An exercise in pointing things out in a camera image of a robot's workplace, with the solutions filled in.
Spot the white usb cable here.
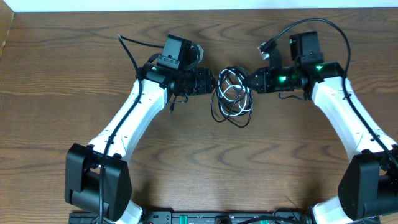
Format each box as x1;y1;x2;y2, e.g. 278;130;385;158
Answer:
217;68;252;118

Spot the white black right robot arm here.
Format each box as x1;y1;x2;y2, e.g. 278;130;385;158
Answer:
244;32;397;223

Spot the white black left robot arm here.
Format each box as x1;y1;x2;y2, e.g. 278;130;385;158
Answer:
65;34;216;223

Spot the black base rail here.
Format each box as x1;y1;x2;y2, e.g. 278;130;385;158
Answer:
68;210;382;224

